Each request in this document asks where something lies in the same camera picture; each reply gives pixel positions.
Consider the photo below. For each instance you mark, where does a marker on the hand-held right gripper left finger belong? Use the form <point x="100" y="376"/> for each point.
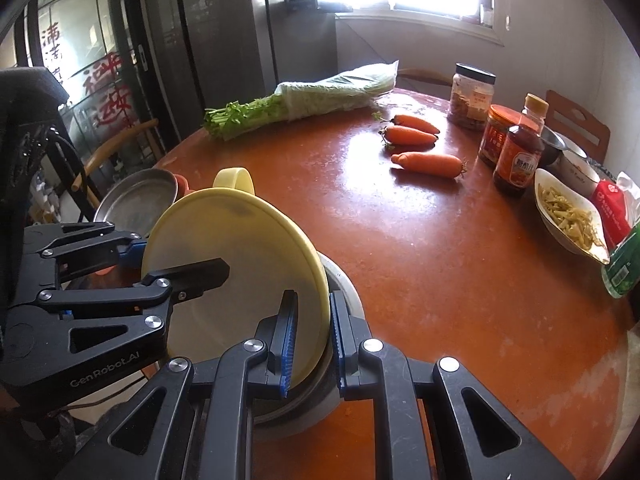
<point x="287" y="340"/>

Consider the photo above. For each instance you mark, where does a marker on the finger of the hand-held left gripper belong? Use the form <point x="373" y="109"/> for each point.
<point x="132" y="252"/>
<point x="190" y="272"/>

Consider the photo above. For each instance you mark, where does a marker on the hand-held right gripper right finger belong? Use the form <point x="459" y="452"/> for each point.
<point x="337" y="340"/>

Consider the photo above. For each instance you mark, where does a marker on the round metal plate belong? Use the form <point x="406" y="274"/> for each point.
<point x="135" y="200"/>

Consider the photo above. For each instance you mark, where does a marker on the large round steel bowl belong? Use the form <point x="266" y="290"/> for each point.
<point x="345" y="287"/>

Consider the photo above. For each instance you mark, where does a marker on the yellow plastic bowl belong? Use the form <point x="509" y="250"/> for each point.
<point x="225" y="230"/>

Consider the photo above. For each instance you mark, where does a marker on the curved wooden armchair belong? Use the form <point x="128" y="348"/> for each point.
<point x="112" y="148"/>

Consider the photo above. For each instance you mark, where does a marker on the glass door with red lettering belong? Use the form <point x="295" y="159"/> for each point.
<point x="85" y="50"/>

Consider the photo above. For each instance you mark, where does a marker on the celery in plastic bag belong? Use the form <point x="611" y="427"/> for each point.
<point x="320" y="95"/>

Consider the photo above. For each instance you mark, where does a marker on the grey refrigerator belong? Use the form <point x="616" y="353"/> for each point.
<point x="215" y="35"/>

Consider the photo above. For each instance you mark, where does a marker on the dark sauce bottle orange label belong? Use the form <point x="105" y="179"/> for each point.
<point x="517" y="165"/>

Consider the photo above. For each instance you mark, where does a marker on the red label sauce jar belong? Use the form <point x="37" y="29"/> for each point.
<point x="495" y="140"/>

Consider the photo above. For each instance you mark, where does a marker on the white dish of food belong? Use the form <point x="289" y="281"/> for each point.
<point x="570" y="215"/>

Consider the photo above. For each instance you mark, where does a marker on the clear jar with dark lid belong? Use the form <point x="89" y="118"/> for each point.
<point x="470" y="100"/>

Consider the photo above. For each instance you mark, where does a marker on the small steel bowl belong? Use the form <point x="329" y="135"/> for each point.
<point x="552" y="142"/>

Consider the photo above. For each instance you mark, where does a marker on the green plastic bottle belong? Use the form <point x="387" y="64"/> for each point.
<point x="622" y="265"/>

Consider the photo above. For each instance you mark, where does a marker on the small white bowl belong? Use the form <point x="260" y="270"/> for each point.
<point x="580" y="170"/>

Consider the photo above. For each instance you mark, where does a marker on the clear bottle with yellow cap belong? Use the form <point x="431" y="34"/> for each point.
<point x="536" y="107"/>

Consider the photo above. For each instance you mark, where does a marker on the red snack packet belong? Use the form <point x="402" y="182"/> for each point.
<point x="612" y="205"/>

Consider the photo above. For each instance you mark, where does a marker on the brown wooden chair back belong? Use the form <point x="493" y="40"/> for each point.
<point x="575" y="115"/>

